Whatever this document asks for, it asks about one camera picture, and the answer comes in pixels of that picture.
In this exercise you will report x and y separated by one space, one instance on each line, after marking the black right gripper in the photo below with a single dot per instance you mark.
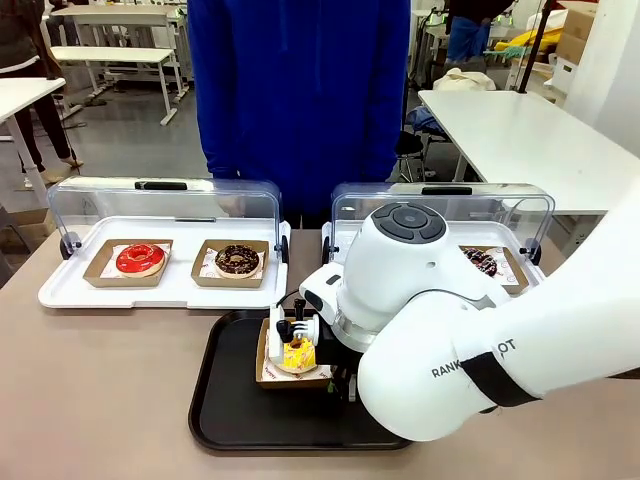
331 352

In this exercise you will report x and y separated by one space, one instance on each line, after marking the brown cardboard donut tray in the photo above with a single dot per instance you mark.
290 384
200 280
520 282
95 277

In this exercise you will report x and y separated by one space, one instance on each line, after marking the yellow sprinkled donut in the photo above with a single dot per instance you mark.
297 357

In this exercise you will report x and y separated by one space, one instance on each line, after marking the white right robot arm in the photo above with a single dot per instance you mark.
450 350

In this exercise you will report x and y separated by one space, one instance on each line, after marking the black serving tray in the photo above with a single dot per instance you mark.
240 410

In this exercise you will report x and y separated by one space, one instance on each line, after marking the chocolate donut with pale sprinkles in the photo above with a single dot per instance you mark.
225 265

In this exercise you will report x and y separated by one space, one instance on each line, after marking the chocolate donut with rainbow sprinkles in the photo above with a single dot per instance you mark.
482 262

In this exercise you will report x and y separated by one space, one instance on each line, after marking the red glazed donut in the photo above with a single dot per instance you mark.
127 265

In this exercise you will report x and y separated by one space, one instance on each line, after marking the person's right hand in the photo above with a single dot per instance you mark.
231 204

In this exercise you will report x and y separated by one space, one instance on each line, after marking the clear display case lid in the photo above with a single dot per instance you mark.
100 200
500 210

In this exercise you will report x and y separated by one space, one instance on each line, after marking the black stool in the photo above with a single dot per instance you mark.
412 155

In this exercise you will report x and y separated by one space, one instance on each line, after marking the blue cloth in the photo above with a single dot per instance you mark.
425 122

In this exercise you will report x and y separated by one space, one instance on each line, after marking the person in blue hoodie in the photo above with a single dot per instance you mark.
300 100

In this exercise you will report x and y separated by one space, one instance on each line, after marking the large white table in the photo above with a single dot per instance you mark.
525 145

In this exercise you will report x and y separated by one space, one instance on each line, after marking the cream fabric bag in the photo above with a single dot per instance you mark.
465 80

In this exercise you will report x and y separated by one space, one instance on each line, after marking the green cloth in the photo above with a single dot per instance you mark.
500 49

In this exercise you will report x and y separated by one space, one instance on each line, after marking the person in blue jeans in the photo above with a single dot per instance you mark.
467 35

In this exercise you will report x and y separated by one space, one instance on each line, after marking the white storage box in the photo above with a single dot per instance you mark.
565 75

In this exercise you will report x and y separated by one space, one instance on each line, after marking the black stand pole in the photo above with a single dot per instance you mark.
532 50

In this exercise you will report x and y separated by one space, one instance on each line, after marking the white table with metal legs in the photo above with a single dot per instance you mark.
115 55
25 95
115 11

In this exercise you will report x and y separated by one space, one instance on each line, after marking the yellow cloth bundle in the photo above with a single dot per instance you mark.
542 37

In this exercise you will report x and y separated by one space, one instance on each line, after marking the brown cardboard box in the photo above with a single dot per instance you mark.
577 35

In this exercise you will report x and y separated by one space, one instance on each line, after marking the person in dark clothes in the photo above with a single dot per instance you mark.
25 40

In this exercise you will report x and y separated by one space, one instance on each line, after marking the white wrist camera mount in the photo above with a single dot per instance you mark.
305 327

